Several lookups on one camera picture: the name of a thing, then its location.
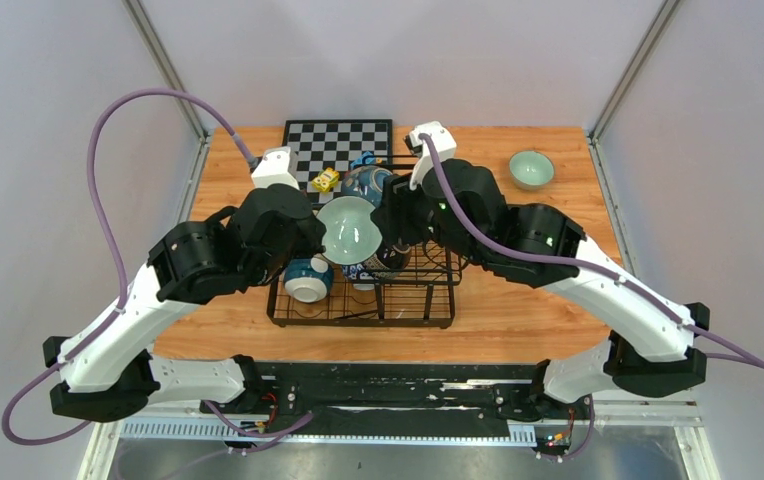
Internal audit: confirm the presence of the white grid pattern bowl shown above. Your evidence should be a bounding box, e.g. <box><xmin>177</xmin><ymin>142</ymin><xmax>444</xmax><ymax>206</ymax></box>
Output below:
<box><xmin>316</xmin><ymin>196</ymin><xmax>383</xmax><ymax>265</ymax></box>

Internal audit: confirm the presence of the pale green celadon bowl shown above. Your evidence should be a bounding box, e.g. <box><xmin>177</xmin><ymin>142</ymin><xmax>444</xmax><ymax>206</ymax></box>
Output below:
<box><xmin>509</xmin><ymin>150</ymin><xmax>555</xmax><ymax>190</ymax></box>

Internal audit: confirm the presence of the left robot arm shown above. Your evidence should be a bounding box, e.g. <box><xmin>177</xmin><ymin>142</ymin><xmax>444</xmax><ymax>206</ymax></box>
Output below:
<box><xmin>43</xmin><ymin>184</ymin><xmax>325</xmax><ymax>423</ymax></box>

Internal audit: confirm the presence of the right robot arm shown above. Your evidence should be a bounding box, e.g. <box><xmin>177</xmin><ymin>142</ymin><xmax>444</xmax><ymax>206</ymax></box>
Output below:
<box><xmin>371</xmin><ymin>158</ymin><xmax>710</xmax><ymax>418</ymax></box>

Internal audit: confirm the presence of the black patterned rim bowl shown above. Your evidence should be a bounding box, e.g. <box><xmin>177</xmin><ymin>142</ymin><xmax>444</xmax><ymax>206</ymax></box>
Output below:
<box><xmin>362</xmin><ymin>245</ymin><xmax>412</xmax><ymax>275</ymax></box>

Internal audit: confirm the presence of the teal glazed large bowl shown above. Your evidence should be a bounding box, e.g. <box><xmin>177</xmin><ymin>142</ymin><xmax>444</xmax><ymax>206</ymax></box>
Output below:
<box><xmin>341</xmin><ymin>165</ymin><xmax>393</xmax><ymax>207</ymax></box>

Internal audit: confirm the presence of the teal white dotted bowl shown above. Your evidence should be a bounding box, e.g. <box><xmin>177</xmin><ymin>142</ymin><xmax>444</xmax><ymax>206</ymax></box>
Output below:
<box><xmin>282</xmin><ymin>258</ymin><xmax>334</xmax><ymax>303</ymax></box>

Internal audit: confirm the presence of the blue yellow toy brick car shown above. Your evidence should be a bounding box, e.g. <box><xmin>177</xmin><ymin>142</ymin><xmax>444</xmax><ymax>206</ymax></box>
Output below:
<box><xmin>349</xmin><ymin>151</ymin><xmax>385</xmax><ymax>171</ymax></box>

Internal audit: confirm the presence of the yellow owl toy block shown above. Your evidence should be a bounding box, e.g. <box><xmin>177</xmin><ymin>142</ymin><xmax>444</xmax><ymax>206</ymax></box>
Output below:
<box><xmin>310</xmin><ymin>167</ymin><xmax>340</xmax><ymax>193</ymax></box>

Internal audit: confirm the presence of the blue white geometric bowl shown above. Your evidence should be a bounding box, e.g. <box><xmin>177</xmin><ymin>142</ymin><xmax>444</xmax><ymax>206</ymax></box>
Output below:
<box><xmin>341</xmin><ymin>263</ymin><xmax>377</xmax><ymax>291</ymax></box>

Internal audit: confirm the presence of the black and white chessboard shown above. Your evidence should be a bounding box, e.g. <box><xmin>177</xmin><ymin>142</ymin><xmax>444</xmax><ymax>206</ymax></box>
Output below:
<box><xmin>283</xmin><ymin>119</ymin><xmax>393</xmax><ymax>207</ymax></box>

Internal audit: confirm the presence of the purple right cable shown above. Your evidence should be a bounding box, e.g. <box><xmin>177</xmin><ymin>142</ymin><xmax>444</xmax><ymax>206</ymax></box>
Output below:
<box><xmin>418</xmin><ymin>132</ymin><xmax>764</xmax><ymax>462</ymax></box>

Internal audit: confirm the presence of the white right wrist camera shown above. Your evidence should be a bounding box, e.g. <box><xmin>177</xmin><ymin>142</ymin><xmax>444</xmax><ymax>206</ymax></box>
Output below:
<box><xmin>404</xmin><ymin>121</ymin><xmax>457</xmax><ymax>191</ymax></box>

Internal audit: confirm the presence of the black wire dish rack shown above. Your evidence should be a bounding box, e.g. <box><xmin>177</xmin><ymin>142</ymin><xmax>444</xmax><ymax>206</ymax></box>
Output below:
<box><xmin>266</xmin><ymin>155</ymin><xmax>466</xmax><ymax>330</ymax></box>

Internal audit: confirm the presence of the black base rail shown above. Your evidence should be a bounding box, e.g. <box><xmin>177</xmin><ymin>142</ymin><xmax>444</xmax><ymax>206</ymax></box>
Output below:
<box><xmin>100</xmin><ymin>360</ymin><xmax>691</xmax><ymax>448</ymax></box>

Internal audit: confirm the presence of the aluminium frame post left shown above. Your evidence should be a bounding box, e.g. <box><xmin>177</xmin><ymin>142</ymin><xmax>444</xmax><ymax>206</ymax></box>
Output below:
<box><xmin>121</xmin><ymin>0</ymin><xmax>209</xmax><ymax>142</ymax></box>

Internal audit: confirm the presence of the aluminium frame post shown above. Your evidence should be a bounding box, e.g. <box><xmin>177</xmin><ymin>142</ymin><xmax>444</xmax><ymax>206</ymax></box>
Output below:
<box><xmin>121</xmin><ymin>0</ymin><xmax>209</xmax><ymax>142</ymax></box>
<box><xmin>588</xmin><ymin>0</ymin><xmax>683</xmax><ymax>144</ymax></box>

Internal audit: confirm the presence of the aluminium frame post right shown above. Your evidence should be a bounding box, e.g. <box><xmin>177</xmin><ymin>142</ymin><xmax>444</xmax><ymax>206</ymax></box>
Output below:
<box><xmin>588</xmin><ymin>0</ymin><xmax>683</xmax><ymax>144</ymax></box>

